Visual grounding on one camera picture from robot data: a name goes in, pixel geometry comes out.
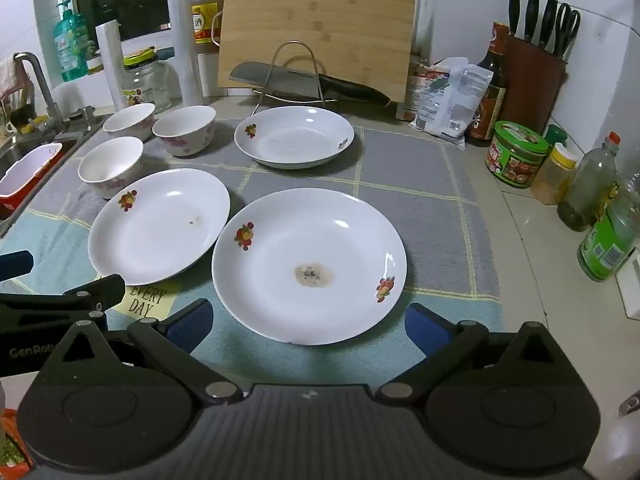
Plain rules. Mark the yellow lid spice jar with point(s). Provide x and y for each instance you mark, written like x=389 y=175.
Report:
x=552 y=175

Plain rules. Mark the green label plastic bottle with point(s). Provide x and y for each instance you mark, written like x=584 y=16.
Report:
x=607 y=240

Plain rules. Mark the green dish soap bottle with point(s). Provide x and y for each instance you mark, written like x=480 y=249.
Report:
x=72 y=50

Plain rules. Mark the dark soy sauce bottle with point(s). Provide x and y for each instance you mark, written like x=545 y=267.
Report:
x=490 y=105

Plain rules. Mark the small green cap bottle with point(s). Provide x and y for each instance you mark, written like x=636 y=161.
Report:
x=556 y=135

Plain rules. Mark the white floral bowl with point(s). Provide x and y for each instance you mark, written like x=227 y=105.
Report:
x=185 y=127
x=110 y=160
x=129 y=119

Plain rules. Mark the green lid sauce jar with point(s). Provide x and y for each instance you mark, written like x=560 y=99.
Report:
x=515 y=155

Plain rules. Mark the steel faucet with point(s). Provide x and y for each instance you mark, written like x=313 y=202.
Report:
x=35 y=72

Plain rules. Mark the brown knife block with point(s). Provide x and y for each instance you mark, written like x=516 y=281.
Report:
x=532 y=85

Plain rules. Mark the brown oil bottle yellow cap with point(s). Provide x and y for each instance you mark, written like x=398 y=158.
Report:
x=205 y=20

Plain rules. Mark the orange green packet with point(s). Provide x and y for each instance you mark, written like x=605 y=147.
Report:
x=12 y=440

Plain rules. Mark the printed food packet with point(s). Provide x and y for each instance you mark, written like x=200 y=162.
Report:
x=422 y=85

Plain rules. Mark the clear bottle orange cap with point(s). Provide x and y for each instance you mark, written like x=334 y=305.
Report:
x=587 y=185

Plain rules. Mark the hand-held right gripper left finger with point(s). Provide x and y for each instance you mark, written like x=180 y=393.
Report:
x=192 y=322

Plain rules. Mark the bamboo cutting board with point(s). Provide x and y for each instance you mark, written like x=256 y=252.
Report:
x=320 y=15

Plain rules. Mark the glass jar green lid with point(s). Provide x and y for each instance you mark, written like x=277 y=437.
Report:
x=147 y=87

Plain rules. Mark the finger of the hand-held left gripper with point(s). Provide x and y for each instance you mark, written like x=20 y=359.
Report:
x=15 y=264
x=95 y=292

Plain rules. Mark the tall plastic wrap roll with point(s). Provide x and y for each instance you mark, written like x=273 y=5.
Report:
x=184 y=50

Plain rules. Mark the red white strainer basket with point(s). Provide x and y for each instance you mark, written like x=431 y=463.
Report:
x=30 y=170

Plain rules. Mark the white plastic food bag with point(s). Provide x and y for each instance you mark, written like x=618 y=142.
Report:
x=465 y=105

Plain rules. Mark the steel sink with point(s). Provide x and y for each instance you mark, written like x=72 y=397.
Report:
x=75 y=125

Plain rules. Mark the checked dish mat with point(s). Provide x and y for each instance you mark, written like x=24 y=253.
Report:
x=430 y=210

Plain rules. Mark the small potted plant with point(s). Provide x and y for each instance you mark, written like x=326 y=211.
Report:
x=95 y=66

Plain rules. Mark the large stained white floral plate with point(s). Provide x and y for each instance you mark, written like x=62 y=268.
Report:
x=310 y=230

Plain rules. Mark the short plastic wrap roll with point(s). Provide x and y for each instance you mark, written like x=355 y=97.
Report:
x=111 y=65

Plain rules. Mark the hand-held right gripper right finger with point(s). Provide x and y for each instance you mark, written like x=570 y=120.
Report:
x=425 y=325

